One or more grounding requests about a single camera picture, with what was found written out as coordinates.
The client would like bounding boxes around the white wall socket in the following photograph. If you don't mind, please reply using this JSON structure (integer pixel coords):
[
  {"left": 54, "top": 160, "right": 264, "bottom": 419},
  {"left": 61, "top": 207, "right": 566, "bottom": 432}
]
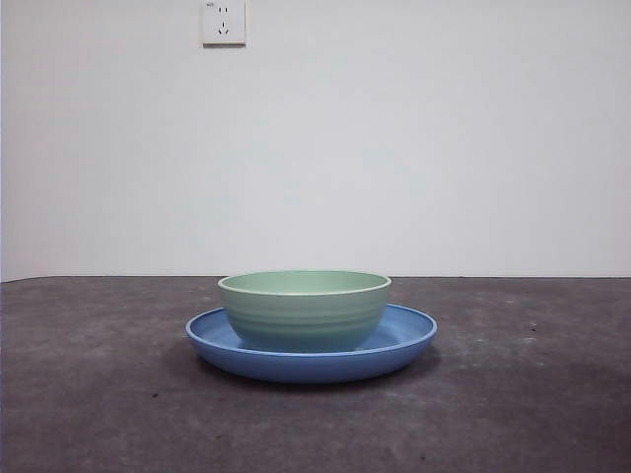
[{"left": 201, "top": 0, "right": 246, "bottom": 49}]

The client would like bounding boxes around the blue plate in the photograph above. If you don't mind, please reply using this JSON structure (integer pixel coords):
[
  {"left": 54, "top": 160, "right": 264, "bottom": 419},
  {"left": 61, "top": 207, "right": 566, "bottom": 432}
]
[{"left": 184, "top": 303, "right": 439, "bottom": 385}]

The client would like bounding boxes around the green ribbed bowl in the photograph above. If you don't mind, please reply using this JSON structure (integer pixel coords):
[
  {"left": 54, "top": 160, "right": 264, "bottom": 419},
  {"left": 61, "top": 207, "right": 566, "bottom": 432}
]
[{"left": 217, "top": 269, "right": 393, "bottom": 354}]

